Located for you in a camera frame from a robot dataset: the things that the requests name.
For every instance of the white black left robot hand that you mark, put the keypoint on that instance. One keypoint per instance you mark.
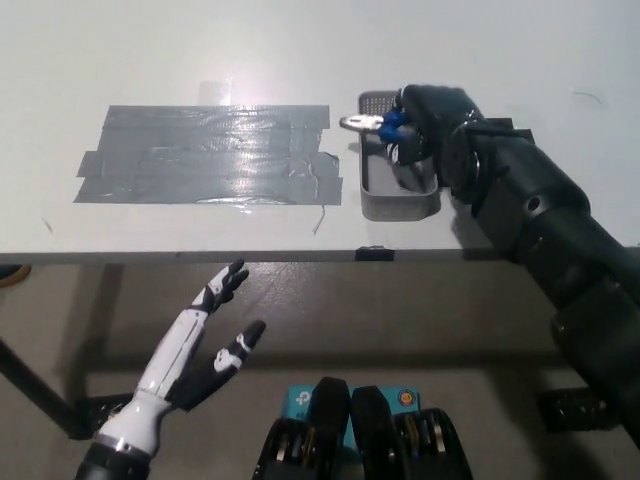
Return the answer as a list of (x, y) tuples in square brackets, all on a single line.
[(172, 360)]

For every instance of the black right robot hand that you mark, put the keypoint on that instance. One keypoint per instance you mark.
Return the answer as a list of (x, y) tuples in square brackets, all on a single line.
[(440, 112)]

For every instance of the grey plastic container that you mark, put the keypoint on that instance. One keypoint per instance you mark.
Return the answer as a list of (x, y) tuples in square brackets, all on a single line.
[(395, 202)]

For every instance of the black teal robot body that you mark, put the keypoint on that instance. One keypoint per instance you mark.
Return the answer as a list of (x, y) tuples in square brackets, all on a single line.
[(367, 435)]

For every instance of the black tape patch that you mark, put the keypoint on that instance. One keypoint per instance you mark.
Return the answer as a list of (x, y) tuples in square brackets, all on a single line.
[(504, 123)]

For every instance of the black diagonal table leg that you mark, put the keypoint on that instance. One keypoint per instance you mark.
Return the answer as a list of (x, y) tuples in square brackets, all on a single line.
[(35, 387)]

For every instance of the yellow tape roll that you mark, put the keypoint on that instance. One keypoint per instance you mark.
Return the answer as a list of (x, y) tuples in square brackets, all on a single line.
[(11, 277)]

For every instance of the black table foot bracket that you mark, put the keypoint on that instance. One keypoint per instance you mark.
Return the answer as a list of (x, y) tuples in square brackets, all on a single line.
[(92, 412), (565, 410)]

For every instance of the grey duct tape patch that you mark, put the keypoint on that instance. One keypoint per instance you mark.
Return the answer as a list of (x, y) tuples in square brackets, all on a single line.
[(200, 160)]

